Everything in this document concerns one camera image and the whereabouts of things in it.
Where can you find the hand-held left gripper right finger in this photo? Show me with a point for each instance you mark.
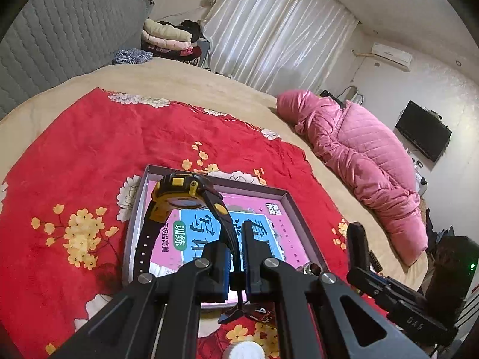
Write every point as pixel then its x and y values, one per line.
pixel 254 269

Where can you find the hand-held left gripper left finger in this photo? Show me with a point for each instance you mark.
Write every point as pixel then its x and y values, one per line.
pixel 223 276

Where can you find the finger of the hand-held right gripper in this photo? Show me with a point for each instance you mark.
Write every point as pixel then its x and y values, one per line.
pixel 358 246

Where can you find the black hair clip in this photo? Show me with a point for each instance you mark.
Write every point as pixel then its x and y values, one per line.
pixel 232 313

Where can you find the grey cardboard box tray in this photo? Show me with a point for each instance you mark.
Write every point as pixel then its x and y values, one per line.
pixel 134 239

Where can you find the yellow and black wristwatch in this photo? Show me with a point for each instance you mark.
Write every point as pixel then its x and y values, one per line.
pixel 179 190

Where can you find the small black flat device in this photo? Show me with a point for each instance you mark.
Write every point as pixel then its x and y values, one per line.
pixel 375 261

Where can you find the round metal connector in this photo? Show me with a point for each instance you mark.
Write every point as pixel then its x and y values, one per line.
pixel 312 268

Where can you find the pink and blue book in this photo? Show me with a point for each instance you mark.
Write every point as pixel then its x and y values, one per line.
pixel 258 209

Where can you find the white plastic container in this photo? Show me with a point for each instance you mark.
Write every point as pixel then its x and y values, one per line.
pixel 243 350

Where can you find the pink quilted duvet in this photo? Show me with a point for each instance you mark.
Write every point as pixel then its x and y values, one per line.
pixel 359 146

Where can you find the white air conditioner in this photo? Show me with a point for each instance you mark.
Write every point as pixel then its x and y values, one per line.
pixel 393 56

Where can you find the red floral blanket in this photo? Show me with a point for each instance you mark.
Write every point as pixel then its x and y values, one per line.
pixel 75 149

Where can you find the beige bed sheet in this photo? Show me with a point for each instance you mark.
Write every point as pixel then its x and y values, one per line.
pixel 187 78

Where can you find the white curtain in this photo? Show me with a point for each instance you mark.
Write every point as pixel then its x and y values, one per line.
pixel 277 30

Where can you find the blue knitted cloth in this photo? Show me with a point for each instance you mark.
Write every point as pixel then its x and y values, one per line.
pixel 131 57

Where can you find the stack of folded clothes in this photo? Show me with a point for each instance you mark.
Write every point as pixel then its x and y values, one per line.
pixel 168 37

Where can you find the grey quilted headboard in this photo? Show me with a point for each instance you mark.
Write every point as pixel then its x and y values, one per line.
pixel 67 26

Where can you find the black wall television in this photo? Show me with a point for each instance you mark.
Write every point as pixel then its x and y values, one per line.
pixel 423 131

